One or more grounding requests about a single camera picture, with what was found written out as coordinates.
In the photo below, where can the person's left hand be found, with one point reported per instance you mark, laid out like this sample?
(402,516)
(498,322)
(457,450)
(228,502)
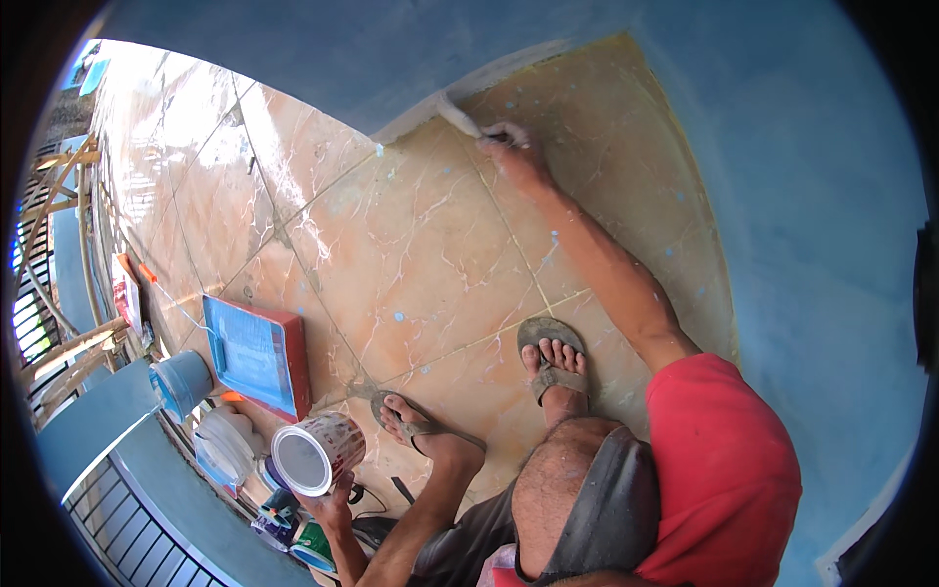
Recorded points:
(330,508)

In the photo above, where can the person's right hand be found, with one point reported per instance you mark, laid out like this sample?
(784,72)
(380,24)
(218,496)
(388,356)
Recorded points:
(517,160)

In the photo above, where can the person's right fingers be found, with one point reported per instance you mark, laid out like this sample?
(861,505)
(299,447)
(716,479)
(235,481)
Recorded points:
(507,133)

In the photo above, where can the white paintbrush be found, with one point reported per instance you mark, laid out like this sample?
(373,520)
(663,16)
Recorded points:
(461,117)

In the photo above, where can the red paint tray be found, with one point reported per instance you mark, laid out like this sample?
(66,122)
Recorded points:
(257,357)

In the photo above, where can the person's legs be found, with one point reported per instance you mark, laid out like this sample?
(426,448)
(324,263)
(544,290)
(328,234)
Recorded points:
(565,477)

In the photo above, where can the person's body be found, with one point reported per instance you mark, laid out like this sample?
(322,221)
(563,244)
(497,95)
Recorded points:
(722,469)

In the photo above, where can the blue plastic bucket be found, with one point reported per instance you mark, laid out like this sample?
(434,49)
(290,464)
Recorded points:
(180,383)

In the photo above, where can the purple lid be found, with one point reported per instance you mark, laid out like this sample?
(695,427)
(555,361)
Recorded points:
(273,474)

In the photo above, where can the red and white packet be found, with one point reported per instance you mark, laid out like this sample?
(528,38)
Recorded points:
(126,295)

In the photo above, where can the white plastic container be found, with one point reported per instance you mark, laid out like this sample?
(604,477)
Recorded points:
(227,444)

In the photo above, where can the black bag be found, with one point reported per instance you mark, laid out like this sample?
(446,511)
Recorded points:
(374,530)

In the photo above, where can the small purple paint can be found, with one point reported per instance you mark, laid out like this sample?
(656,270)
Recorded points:
(276,519)

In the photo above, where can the small green paint can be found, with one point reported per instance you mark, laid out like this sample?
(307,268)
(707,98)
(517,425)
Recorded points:
(315,549)

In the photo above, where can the wooden ladder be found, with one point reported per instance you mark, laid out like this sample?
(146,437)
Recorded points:
(62,242)

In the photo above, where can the black metal railing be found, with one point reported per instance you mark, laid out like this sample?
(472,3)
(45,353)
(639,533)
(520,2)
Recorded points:
(139,535)

